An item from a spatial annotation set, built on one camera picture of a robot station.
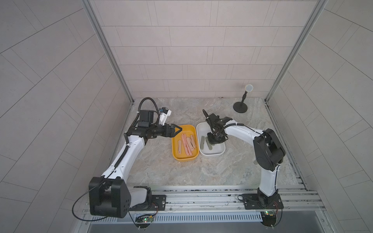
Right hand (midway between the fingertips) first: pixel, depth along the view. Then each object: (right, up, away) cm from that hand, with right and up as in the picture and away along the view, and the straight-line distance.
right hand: (210, 142), depth 92 cm
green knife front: (-6, 0, 0) cm, 6 cm away
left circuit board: (-34, -31, -27) cm, 53 cm away
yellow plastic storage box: (-16, -2, -1) cm, 17 cm away
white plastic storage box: (-3, -4, -2) cm, 5 cm away
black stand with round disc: (+26, +23, +17) cm, 38 cm away
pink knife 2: (-12, +2, +1) cm, 12 cm away
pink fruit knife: (-20, -3, -2) cm, 20 cm away
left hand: (-19, +11, -14) cm, 27 cm away
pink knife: (-14, -1, -1) cm, 14 cm away
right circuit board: (+25, -32, -23) cm, 47 cm away
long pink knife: (-13, -5, -5) cm, 15 cm away
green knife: (-1, -2, -1) cm, 3 cm away
